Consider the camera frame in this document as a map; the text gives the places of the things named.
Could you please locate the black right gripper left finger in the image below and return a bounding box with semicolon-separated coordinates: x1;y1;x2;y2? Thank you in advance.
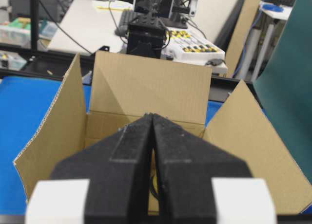
50;114;153;224

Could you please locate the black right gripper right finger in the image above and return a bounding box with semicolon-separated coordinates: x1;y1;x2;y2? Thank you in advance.
153;114;252;224

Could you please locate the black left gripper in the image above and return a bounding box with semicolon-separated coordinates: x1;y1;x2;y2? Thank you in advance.
127;13;166;59

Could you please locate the brown cardboard box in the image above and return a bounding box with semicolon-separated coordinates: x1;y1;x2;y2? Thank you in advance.
14;51;312;215

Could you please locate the leaning brown cardboard sheet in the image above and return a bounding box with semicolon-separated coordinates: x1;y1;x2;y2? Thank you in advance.
225;0;261;78

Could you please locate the white tilted board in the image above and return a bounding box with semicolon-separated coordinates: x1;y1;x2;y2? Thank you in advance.
48;0;133;56

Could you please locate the blue table cloth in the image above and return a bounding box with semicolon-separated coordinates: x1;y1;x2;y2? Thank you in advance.
0;75;264;216

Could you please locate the dark green board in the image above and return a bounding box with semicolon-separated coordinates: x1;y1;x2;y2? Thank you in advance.
253;0;312;181

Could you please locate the clear plastic storage bin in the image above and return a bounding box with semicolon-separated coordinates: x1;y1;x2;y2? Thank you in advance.
0;17;58;46

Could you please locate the black vertical frame post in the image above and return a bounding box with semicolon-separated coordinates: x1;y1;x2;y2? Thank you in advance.
30;0;39;51

